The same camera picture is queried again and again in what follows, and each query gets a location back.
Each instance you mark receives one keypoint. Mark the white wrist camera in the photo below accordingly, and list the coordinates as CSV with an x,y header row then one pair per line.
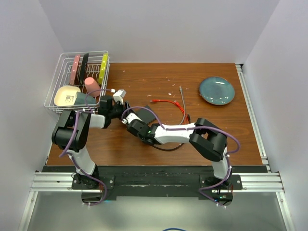
x,y
130,118
118,96

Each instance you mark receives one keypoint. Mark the pink cup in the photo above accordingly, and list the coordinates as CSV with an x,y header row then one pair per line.
x,y
92,87

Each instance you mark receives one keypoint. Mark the black plate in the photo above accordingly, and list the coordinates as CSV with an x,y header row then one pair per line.
x,y
83,68

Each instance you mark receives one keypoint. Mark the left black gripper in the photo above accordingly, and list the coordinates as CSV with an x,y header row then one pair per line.
x,y
122,106

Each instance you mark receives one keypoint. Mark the cream square bowl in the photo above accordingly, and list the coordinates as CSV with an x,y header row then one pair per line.
x,y
66,95

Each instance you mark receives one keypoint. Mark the teal ceramic plate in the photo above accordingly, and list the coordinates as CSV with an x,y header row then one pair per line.
x,y
217,91

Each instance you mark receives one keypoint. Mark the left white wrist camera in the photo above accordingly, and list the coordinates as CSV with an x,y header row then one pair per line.
x,y
118,96

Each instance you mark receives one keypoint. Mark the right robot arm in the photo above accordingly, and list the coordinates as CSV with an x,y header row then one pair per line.
x,y
208,140

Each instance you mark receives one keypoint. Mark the yellow-green plate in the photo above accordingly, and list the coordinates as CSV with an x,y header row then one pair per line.
x,y
103,68

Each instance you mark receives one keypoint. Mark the white wire dish rack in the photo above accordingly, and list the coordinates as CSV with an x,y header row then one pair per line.
x,y
62,75

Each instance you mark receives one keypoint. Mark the dark teal cup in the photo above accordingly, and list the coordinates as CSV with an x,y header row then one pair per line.
x,y
82,99

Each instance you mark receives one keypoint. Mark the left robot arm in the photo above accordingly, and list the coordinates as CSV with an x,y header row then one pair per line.
x,y
71,133

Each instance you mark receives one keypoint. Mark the pink plate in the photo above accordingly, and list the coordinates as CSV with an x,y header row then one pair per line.
x,y
74,70

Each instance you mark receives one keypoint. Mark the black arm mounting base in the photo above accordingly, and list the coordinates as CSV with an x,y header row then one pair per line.
x,y
158,181

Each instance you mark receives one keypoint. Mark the black network switch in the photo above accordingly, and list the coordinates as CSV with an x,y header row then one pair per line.
x,y
145,115

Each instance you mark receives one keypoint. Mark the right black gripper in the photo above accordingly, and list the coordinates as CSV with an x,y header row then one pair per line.
x,y
141,121

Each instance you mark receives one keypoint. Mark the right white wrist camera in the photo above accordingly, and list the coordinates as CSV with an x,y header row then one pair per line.
x,y
130,118

